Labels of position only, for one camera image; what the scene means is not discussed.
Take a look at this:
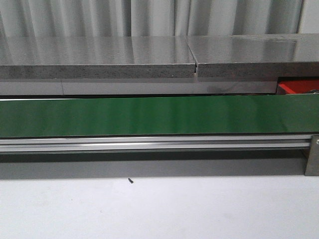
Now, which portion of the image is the green conveyor belt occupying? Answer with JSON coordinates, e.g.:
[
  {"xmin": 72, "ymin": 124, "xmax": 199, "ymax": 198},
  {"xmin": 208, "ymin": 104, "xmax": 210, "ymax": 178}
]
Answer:
[{"xmin": 0, "ymin": 95, "xmax": 319, "ymax": 138}]

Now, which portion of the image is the aluminium conveyor frame rail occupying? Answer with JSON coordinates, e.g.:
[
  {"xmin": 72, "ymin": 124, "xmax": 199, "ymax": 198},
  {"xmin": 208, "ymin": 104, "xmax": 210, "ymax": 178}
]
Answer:
[{"xmin": 0, "ymin": 134, "xmax": 312, "ymax": 153}]

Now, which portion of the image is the red plastic bin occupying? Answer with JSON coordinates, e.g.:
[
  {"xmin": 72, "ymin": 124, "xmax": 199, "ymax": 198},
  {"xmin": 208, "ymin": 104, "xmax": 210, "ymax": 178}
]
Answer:
[{"xmin": 278, "ymin": 79, "xmax": 319, "ymax": 94}]

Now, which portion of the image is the grey stone counter slab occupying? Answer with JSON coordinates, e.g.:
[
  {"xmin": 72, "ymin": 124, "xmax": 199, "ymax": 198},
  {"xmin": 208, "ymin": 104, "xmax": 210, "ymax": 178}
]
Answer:
[{"xmin": 0, "ymin": 36, "xmax": 196, "ymax": 79}]

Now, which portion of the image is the white pleated curtain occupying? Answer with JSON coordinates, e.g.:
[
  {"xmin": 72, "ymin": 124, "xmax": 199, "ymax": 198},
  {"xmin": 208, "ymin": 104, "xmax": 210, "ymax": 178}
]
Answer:
[{"xmin": 0, "ymin": 0, "xmax": 319, "ymax": 37}]

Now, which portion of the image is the steel conveyor support bracket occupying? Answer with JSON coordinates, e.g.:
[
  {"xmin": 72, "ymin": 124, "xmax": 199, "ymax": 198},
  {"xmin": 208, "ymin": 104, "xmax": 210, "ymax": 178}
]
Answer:
[{"xmin": 305, "ymin": 135, "xmax": 319, "ymax": 176}]

